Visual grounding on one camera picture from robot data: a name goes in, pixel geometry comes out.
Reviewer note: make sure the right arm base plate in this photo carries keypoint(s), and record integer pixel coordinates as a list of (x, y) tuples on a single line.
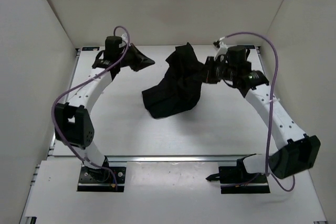
[(234, 182)]

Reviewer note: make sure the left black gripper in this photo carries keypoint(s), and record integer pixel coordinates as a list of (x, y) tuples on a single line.
[(143, 61)]

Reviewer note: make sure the left blue corner sticker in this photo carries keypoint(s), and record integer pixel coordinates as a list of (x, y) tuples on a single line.
[(90, 49)]

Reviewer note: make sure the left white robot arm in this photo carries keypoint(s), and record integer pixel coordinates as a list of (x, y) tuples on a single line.
[(73, 124)]

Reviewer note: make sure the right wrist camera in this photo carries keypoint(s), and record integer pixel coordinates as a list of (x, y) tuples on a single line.
[(237, 55)]

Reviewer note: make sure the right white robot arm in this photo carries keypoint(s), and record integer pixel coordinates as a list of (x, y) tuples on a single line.
[(289, 150)]

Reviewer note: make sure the black skirt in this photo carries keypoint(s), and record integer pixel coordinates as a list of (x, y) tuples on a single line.
[(180, 88)]

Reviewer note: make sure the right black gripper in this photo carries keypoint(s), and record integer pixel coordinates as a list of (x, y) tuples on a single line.
[(209, 66)]

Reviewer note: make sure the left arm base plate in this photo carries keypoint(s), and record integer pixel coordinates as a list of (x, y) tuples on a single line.
[(98, 180)]

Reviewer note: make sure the right blue corner sticker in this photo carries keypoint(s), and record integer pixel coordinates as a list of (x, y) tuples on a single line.
[(250, 47)]

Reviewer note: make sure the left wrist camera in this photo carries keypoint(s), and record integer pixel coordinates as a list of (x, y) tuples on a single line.
[(114, 47)]

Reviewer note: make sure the blue corner sticker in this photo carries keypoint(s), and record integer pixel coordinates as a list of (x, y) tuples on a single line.
[(90, 49), (250, 47)]

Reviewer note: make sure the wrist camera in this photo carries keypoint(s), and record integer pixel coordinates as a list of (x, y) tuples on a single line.
[(237, 55), (114, 47)]

